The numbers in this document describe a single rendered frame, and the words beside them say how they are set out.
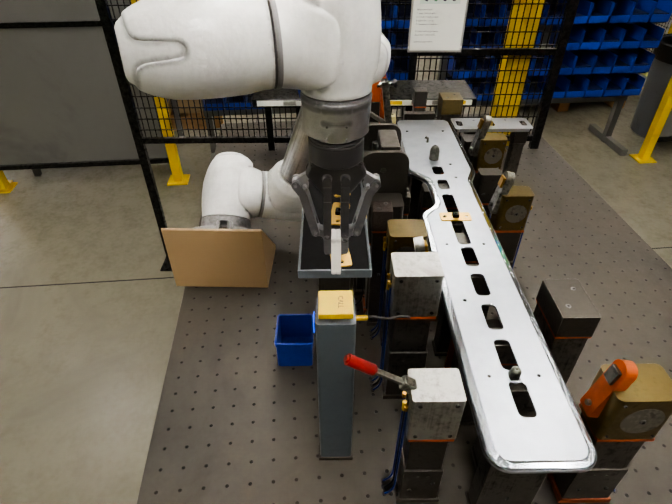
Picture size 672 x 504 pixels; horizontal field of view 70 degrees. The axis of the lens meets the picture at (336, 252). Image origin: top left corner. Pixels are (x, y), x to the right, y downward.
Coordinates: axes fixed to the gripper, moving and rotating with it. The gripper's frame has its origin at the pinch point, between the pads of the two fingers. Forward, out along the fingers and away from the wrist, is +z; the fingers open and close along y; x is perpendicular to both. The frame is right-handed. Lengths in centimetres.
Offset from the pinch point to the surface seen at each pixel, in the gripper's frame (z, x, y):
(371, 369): 15.8, -10.7, 5.6
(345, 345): 18.4, -3.5, 1.6
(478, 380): 27.0, -4.9, 26.5
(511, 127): 27, 107, 66
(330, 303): 11.1, -0.4, -0.9
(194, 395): 57, 14, -36
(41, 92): 62, 239, -179
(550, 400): 27.0, -9.4, 38.4
